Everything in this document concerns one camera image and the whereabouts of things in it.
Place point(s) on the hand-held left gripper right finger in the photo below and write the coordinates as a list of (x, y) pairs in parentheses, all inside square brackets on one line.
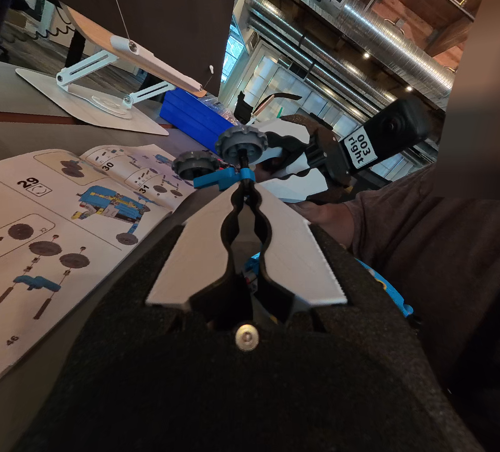
[(304, 264)]

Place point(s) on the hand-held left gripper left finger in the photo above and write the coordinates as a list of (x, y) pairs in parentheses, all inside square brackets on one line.
[(191, 264)]

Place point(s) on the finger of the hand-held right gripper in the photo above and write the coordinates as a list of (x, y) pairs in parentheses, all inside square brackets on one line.
[(289, 130), (300, 186)]

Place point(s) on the blue beam with grey wheels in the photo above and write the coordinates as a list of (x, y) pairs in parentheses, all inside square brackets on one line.
[(242, 143)]

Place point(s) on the person's right hand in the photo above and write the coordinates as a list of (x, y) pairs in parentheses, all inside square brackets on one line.
[(328, 221)]

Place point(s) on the black chair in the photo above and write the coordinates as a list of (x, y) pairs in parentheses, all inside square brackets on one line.
[(243, 108)]

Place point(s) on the clear bags of parts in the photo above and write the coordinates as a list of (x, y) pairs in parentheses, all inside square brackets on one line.
[(220, 108)]

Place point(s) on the blue toy robot body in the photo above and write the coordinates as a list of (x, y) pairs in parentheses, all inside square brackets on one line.
[(392, 292)]

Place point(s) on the bright window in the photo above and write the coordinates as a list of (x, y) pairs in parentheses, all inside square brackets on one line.
[(234, 53)]

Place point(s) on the blue plastic bin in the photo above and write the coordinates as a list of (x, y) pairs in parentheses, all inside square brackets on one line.
[(187, 116)]

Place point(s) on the white instruction booklet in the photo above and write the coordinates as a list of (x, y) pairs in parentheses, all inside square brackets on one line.
[(58, 206)]

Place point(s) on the dark backdrop panel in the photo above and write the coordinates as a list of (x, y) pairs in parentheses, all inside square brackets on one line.
[(175, 10)]

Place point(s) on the white tube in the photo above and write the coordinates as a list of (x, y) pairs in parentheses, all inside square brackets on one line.
[(125, 46)]

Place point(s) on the thin silver duct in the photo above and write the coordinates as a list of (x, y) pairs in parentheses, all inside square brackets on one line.
[(273, 14)]

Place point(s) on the large silver duct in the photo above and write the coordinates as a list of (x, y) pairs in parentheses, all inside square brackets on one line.
[(390, 42)]

